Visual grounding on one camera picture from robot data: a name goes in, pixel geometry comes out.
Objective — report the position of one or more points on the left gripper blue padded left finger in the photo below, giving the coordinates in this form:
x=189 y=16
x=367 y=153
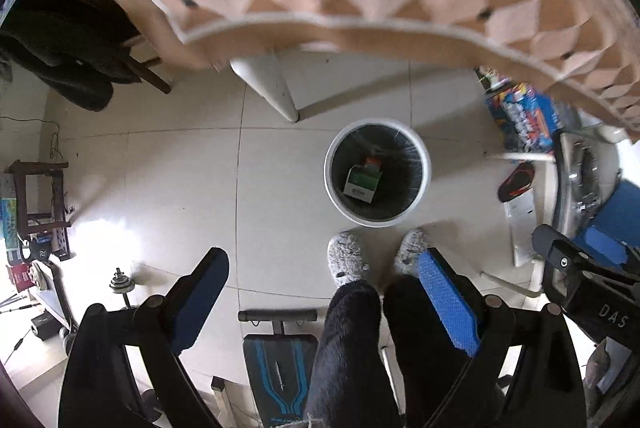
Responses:
x=193 y=296

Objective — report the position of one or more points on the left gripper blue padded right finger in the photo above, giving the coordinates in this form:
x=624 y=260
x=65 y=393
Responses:
x=456 y=315

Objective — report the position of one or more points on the white round trash bin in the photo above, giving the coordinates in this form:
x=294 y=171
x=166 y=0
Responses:
x=406 y=170

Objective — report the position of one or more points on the right black trouser leg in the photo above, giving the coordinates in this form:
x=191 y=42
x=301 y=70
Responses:
x=427 y=358

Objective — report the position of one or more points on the black trouser leg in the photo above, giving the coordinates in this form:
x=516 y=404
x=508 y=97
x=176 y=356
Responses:
x=427 y=358
x=349 y=386

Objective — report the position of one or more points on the small dumbbell weight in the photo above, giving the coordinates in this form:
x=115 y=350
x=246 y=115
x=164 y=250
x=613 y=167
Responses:
x=122 y=285

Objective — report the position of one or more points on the right grey fuzzy slipper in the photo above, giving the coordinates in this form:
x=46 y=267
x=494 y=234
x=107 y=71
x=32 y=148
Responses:
x=415 y=243

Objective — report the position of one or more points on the grey fuzzy slipper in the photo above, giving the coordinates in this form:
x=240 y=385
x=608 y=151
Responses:
x=346 y=260
x=415 y=243

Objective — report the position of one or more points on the black blue weight bench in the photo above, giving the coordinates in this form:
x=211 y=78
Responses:
x=279 y=364

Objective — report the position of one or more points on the left grey fuzzy slipper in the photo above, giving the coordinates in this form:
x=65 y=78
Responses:
x=346 y=260

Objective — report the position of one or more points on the left black trouser leg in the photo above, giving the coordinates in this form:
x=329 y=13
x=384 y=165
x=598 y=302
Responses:
x=349 y=386

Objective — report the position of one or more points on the red black flip-flop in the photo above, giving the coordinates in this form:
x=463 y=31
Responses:
x=517 y=183

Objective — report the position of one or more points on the green white box in bin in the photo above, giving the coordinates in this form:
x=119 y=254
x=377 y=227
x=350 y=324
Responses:
x=363 y=179

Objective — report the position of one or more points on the dark wooden stool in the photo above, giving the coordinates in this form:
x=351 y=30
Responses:
x=41 y=215

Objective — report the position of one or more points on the colourful drink carton pack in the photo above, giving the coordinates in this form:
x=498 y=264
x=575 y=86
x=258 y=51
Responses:
x=526 y=120

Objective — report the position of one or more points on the dark clothes on chair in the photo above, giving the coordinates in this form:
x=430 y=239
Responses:
x=76 y=47

